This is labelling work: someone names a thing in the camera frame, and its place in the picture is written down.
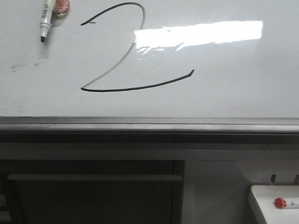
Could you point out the white black whiteboard marker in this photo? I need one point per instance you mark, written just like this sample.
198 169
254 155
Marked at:
45 24

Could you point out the white whiteboard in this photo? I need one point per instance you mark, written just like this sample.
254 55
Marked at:
179 66

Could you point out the red capped whiteboard marker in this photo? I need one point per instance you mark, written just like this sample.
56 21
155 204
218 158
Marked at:
285 202

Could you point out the grey horizontal crossbar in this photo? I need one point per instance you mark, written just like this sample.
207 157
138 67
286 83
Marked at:
93 177

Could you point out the black tray hook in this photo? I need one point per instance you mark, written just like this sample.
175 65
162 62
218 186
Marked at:
296 181
273 179

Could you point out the white marker tray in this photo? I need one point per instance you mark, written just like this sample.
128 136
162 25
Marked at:
262 201

